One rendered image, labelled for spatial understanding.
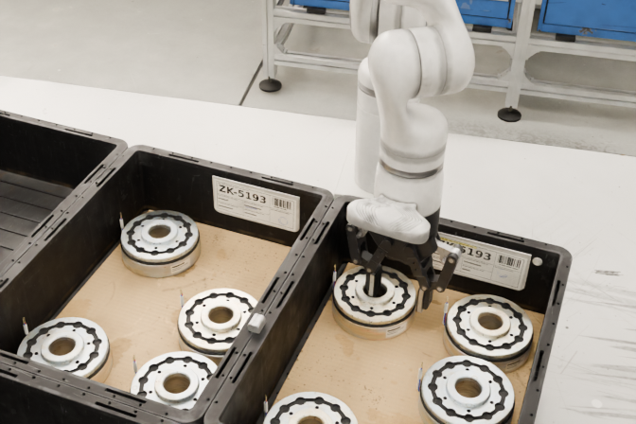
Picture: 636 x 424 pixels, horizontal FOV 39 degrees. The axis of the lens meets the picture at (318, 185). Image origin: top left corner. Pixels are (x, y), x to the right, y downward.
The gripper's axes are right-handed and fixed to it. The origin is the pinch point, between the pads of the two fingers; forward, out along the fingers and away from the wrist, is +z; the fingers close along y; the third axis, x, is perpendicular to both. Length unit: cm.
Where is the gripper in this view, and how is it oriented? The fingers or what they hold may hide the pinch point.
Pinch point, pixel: (398, 291)
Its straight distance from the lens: 109.8
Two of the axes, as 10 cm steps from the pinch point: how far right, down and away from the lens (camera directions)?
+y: -9.0, -2.7, 3.4
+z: -0.2, 8.0, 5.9
